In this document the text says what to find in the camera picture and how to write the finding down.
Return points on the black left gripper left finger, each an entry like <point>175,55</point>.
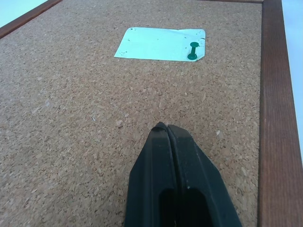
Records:
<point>151,170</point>

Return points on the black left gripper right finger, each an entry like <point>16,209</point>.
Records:
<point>198,172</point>

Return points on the light green paper note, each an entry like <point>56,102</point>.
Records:
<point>156,45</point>

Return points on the green pushpin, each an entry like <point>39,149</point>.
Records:
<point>192,50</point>

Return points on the cork board with wooden frame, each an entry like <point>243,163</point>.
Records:
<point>94,106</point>

